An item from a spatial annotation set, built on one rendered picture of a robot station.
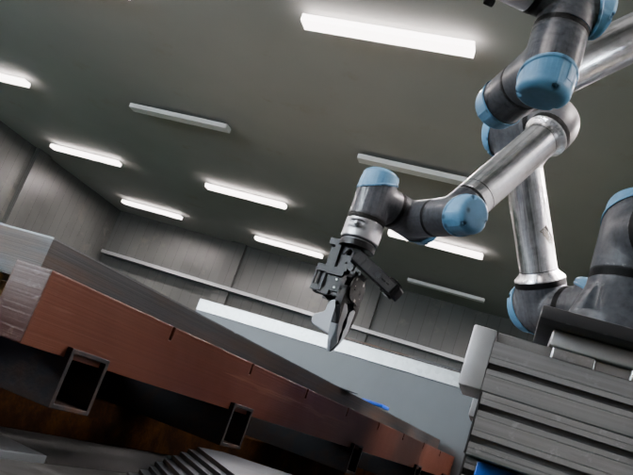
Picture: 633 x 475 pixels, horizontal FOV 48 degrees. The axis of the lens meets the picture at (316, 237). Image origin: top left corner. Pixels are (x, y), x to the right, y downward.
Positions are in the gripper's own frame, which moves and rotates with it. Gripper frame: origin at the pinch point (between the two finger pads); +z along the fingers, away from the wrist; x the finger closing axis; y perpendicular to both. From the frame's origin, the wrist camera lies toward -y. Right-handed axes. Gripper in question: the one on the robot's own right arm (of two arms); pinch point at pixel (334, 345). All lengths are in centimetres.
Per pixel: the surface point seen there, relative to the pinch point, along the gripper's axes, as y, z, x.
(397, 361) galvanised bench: 14, -10, -81
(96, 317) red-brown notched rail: -10, 12, 74
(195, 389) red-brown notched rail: -10, 15, 55
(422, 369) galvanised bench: 6, -10, -81
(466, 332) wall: 226, -209, -1045
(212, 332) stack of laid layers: -5, 9, 49
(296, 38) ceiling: 230, -248, -286
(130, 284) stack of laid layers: -5, 8, 66
